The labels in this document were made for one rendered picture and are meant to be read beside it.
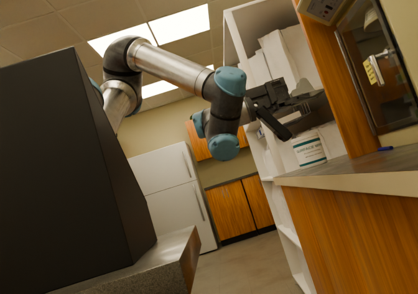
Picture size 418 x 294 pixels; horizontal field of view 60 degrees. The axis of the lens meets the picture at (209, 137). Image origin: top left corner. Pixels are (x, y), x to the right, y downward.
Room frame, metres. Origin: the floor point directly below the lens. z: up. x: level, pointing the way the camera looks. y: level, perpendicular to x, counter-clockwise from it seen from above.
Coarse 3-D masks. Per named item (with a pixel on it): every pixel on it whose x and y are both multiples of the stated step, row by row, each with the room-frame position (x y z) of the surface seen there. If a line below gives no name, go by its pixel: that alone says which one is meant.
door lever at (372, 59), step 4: (384, 52) 0.98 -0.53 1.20; (388, 52) 0.97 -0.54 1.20; (372, 56) 0.98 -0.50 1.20; (376, 56) 0.98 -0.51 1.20; (380, 56) 0.98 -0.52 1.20; (384, 56) 0.98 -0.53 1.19; (388, 56) 0.98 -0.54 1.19; (368, 60) 0.99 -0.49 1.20; (372, 60) 0.98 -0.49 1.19; (376, 60) 0.98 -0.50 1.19; (372, 64) 0.98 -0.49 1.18; (376, 64) 0.98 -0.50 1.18; (372, 68) 0.99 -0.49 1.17; (376, 68) 0.98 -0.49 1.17; (376, 72) 0.98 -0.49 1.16; (380, 72) 0.98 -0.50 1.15; (376, 76) 0.98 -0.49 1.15; (380, 76) 0.98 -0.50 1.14; (376, 80) 0.99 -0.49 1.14; (380, 80) 0.98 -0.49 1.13; (380, 84) 0.98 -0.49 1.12; (384, 84) 0.98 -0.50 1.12
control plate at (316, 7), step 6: (312, 0) 1.14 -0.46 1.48; (318, 0) 1.12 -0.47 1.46; (324, 0) 1.11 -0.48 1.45; (330, 0) 1.10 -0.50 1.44; (336, 0) 1.08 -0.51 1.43; (342, 0) 1.07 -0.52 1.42; (312, 6) 1.17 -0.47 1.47; (318, 6) 1.16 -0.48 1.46; (324, 6) 1.14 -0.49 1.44; (330, 6) 1.13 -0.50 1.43; (336, 6) 1.11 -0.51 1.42; (312, 12) 1.21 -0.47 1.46; (318, 12) 1.19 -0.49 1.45; (330, 12) 1.16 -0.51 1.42; (324, 18) 1.21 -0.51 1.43; (330, 18) 1.19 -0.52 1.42
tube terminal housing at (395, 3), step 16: (352, 0) 1.08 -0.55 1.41; (384, 0) 0.93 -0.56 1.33; (400, 0) 0.93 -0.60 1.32; (416, 0) 0.93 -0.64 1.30; (400, 16) 0.93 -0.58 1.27; (416, 16) 0.93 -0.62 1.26; (400, 32) 0.93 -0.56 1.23; (416, 32) 0.93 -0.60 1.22; (416, 48) 0.93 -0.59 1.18; (416, 64) 0.93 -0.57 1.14; (416, 80) 0.93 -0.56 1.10; (416, 128) 1.01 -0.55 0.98; (384, 144) 1.22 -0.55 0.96; (400, 144) 1.13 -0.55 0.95
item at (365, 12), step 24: (360, 0) 1.01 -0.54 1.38; (360, 24) 1.06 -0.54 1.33; (384, 24) 0.94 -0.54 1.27; (360, 48) 1.12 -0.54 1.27; (384, 48) 0.99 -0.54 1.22; (360, 72) 1.18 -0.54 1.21; (384, 72) 1.03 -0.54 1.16; (384, 96) 1.08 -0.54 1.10; (408, 96) 0.96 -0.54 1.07; (384, 120) 1.14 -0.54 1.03; (408, 120) 1.01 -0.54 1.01
